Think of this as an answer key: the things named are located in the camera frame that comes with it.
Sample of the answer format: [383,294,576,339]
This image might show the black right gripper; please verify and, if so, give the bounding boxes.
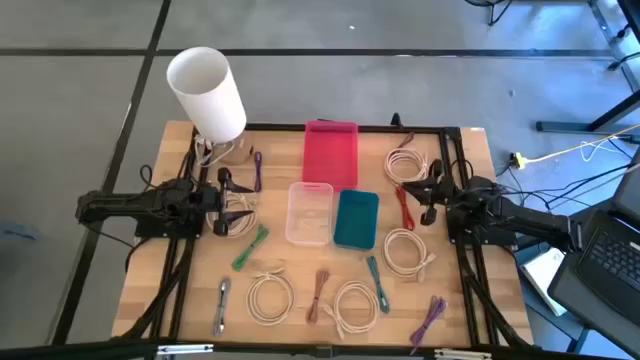
[401,158,457,227]

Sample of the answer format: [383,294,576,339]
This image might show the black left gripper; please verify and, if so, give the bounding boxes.
[201,167,257,237]

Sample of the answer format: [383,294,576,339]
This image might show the red USB cable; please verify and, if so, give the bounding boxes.
[395,185,417,233]

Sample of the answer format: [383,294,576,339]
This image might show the beige ethernet cable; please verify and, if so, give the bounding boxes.
[383,146,430,186]
[323,280,382,341]
[245,268,297,328]
[206,191,260,240]
[381,228,438,283]

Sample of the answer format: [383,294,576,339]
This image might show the dark purple USB cable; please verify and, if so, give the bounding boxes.
[253,151,264,194]

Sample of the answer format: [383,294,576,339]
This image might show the green USB cable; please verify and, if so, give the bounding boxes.
[231,224,271,273]

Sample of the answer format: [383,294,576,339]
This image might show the teal USB cable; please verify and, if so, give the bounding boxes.
[366,255,392,315]

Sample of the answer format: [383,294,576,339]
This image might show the pink USB cable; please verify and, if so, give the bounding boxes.
[306,269,332,326]

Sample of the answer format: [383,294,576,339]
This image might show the light purple USB cable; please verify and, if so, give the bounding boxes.
[409,295,448,357]

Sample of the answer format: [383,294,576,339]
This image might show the teal plastic bin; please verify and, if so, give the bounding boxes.
[332,189,381,252]

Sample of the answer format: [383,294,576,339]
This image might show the clear plastic bin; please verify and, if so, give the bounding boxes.
[284,181,335,248]

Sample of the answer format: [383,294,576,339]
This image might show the white shade wooden base lamp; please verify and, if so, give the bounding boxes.
[166,46,254,167]

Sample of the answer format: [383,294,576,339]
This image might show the white flat box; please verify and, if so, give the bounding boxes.
[519,246,569,318]

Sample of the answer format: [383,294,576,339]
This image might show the black laptop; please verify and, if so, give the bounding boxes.
[546,149,640,358]

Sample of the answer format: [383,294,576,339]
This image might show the white lamp cord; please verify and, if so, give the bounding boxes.
[193,133,237,169]

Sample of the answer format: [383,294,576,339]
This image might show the black aluminium table frame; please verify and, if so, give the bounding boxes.
[112,121,534,360]

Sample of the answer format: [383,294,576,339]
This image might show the grey USB cable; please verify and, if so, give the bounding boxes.
[213,277,233,338]

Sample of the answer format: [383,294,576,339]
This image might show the silver metal bracket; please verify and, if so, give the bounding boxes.
[156,342,215,357]
[433,347,494,360]

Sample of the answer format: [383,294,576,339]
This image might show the black desk leg frame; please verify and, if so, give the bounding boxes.
[535,0,640,135]

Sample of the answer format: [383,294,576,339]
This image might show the yellow extension cable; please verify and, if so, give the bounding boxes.
[524,123,640,164]

